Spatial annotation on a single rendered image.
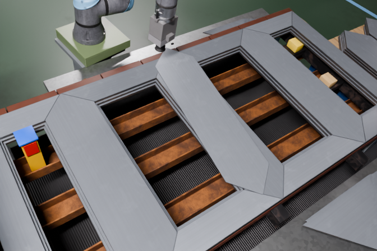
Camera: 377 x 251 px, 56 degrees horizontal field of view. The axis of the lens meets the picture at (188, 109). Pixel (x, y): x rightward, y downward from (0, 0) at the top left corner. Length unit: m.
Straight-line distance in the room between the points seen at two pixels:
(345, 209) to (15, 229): 1.05
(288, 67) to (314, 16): 2.04
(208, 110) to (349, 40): 0.87
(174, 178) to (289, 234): 0.51
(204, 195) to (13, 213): 0.63
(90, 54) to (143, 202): 0.80
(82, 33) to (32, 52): 1.16
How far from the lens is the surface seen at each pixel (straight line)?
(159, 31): 1.32
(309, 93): 1.56
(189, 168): 1.53
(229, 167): 1.22
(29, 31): 3.01
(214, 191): 1.35
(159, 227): 1.10
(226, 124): 1.32
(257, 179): 1.23
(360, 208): 1.41
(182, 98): 1.36
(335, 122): 1.50
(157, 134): 1.61
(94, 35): 1.71
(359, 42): 1.95
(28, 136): 1.23
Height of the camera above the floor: 1.88
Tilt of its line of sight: 51 degrees down
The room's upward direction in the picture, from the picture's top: 12 degrees clockwise
